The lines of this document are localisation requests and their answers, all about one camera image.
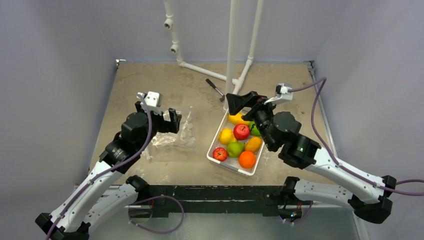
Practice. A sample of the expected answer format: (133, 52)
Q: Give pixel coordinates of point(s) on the red apple top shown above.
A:
(241, 132)

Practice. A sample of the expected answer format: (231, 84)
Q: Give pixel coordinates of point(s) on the orange fruit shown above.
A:
(247, 159)

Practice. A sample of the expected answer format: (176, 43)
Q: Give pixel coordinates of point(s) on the orange yellow mango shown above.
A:
(253, 144)

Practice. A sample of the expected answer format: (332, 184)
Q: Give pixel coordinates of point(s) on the white pipe frame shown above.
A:
(232, 85)

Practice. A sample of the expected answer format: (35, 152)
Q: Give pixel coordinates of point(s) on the black small hammer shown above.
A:
(222, 96)

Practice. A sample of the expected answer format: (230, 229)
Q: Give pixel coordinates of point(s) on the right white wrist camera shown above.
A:
(284, 91)

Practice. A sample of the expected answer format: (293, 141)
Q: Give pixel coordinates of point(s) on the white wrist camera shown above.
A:
(152, 101)
(284, 91)

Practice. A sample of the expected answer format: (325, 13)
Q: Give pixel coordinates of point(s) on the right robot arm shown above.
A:
(365, 194)

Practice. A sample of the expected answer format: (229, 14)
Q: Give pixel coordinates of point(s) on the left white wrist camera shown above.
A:
(152, 101)

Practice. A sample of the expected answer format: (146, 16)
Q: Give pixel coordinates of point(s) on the red apple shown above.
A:
(241, 132)
(220, 154)

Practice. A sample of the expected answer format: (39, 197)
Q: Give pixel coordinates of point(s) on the green pear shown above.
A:
(234, 149)

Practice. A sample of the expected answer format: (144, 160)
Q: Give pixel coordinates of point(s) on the red apple bottom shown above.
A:
(220, 154)

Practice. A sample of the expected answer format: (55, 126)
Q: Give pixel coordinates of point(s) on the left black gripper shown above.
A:
(165, 124)

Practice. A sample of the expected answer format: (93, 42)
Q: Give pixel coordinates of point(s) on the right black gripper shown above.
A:
(252, 108)

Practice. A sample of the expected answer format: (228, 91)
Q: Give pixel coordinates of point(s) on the yellow lemon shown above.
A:
(226, 136)

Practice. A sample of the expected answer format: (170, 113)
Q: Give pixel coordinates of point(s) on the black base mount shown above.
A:
(268, 200)

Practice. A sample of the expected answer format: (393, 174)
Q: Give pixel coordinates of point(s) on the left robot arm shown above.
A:
(87, 207)

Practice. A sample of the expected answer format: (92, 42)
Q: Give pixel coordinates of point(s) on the white plastic tray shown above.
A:
(232, 163)

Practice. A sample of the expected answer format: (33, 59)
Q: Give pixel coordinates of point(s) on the yellow banana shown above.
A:
(237, 119)

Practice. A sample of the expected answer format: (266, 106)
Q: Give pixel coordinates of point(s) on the green striped watermelon ball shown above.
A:
(253, 129)

